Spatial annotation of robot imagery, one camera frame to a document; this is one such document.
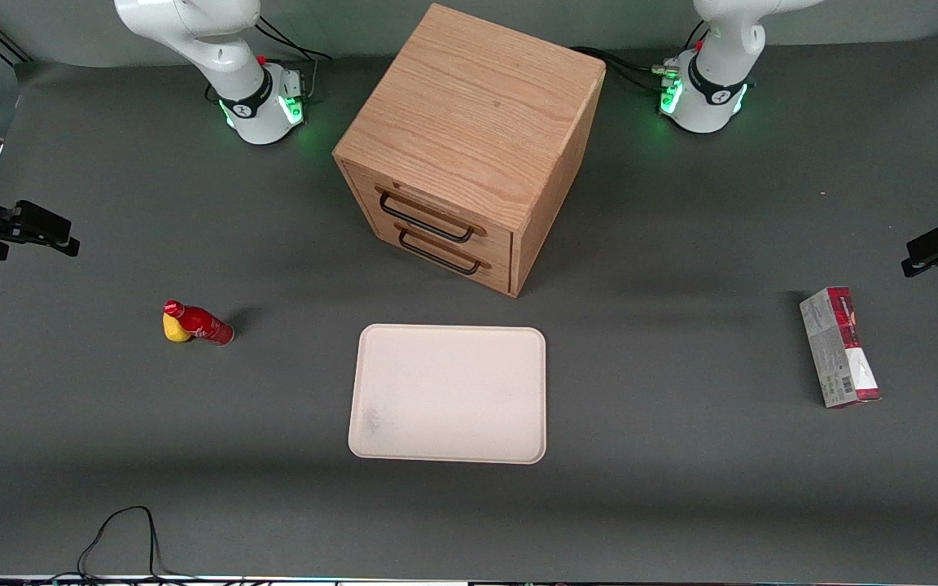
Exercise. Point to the red coke bottle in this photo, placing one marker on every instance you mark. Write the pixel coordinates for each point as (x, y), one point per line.
(204, 325)

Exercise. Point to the beige plastic tray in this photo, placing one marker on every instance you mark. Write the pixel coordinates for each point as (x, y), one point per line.
(449, 395)

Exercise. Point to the red grey cardboard box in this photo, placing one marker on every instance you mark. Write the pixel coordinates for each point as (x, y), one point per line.
(839, 350)

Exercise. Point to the yellow toy lemon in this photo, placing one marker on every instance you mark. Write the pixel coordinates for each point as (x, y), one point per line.
(174, 330)

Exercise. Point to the wooden drawer front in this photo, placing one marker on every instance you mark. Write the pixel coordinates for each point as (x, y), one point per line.
(493, 238)
(497, 270)

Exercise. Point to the oak wooden drawer cabinet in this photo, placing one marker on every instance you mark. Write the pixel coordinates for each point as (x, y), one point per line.
(469, 106)

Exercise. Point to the black frame rail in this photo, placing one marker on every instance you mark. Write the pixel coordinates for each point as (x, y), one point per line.
(1, 41)

